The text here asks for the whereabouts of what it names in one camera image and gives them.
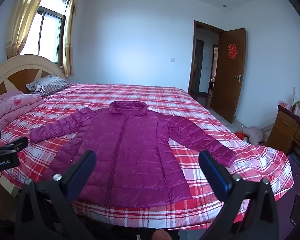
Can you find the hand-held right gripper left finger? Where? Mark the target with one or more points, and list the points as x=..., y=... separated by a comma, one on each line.
x=88, y=162

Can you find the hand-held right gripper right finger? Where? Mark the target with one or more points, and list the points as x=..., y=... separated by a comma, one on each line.
x=212, y=166

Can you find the purple down jacket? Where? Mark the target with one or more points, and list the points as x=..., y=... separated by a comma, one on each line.
x=130, y=150

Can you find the person's right hand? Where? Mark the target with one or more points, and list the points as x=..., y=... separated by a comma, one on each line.
x=161, y=235

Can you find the pink floral quilt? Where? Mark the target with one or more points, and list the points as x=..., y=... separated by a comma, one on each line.
x=11, y=106

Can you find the red cloth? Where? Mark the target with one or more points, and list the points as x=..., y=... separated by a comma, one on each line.
x=240, y=135

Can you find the cream and wood headboard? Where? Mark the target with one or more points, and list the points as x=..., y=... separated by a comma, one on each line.
x=17, y=72

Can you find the striped pillow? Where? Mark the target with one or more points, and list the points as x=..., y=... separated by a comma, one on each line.
x=48, y=85

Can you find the bed with red plaid sheet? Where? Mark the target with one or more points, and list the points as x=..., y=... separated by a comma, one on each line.
x=180, y=105

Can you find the wooden dresser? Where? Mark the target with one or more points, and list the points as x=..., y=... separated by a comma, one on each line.
x=290, y=130

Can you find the brown wooden door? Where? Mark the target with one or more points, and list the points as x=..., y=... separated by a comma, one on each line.
x=230, y=75

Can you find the pink box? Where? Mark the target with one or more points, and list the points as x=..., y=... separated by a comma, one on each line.
x=282, y=103

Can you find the yellow curtain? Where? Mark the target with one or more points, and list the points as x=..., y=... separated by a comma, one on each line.
x=70, y=35
x=21, y=22

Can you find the red paper door decoration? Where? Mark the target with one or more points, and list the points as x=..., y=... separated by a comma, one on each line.
x=232, y=51

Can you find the window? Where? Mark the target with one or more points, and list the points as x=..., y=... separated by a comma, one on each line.
x=48, y=27

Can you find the brown door frame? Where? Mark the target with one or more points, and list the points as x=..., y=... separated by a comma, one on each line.
x=195, y=55

